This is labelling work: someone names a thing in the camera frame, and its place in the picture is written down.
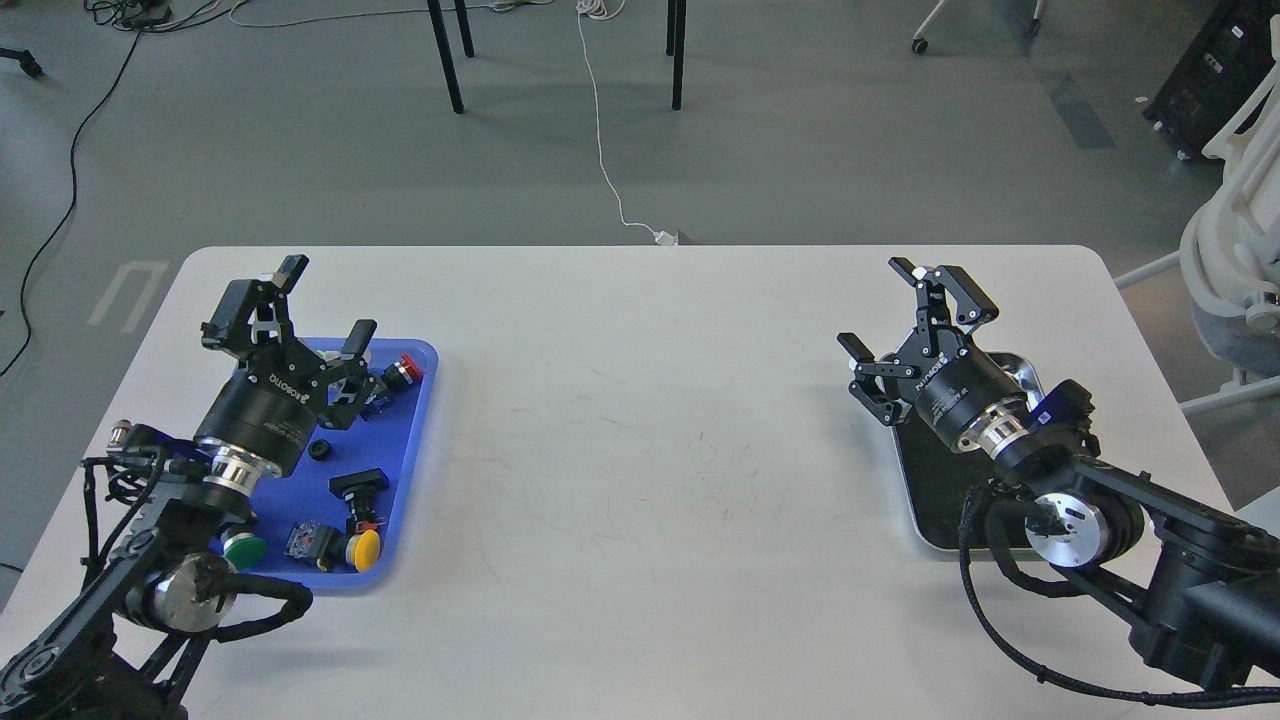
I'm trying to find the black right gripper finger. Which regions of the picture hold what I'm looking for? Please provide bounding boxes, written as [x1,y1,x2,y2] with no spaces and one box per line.
[837,333,924,427]
[890,258,1000,354]

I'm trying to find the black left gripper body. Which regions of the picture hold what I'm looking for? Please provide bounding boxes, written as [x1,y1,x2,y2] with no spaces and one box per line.
[195,343,375,477]

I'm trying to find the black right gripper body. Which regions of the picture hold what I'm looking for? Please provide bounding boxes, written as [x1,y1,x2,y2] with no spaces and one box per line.
[884,346,1027,454]

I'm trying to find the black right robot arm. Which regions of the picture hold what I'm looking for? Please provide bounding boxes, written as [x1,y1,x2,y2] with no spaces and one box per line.
[837,258,1279,708]

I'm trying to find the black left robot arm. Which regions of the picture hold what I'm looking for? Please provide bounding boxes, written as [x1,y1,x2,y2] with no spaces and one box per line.
[3,255,378,719]

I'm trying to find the silver metal tray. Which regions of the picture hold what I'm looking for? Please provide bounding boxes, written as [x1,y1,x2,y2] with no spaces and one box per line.
[891,351,1046,556]

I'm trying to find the blue plastic tray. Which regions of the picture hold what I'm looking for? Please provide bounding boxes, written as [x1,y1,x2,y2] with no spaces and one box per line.
[250,340,439,594]

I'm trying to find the green mushroom push button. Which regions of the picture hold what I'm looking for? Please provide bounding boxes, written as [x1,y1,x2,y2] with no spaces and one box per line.
[220,532,268,571]

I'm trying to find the white chair wheel base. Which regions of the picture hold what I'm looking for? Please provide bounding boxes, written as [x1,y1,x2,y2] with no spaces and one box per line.
[908,1,1053,56]

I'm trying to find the black table legs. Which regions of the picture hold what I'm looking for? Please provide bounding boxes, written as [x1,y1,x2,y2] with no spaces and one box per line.
[426,0,689,114]

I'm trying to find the white office chair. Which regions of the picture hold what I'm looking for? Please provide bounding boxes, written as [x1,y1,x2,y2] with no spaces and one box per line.
[1114,67,1279,416]

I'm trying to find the black equipment case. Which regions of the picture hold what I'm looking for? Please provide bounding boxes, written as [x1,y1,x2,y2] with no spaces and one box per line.
[1143,1,1279,161]

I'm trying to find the red push button switch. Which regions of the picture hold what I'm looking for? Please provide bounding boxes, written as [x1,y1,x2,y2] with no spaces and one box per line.
[380,352,424,395]

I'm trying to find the black push button switch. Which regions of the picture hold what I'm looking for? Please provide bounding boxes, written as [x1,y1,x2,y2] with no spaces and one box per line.
[328,468,390,536]

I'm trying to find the yellow push button switch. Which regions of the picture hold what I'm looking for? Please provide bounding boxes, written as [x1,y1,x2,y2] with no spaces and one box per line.
[282,521,381,573]

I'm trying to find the black floor cable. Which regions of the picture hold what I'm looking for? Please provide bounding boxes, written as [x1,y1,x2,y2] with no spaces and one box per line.
[0,0,172,380]

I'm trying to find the white power cable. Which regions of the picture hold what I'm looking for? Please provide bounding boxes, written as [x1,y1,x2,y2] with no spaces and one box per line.
[576,0,681,247]

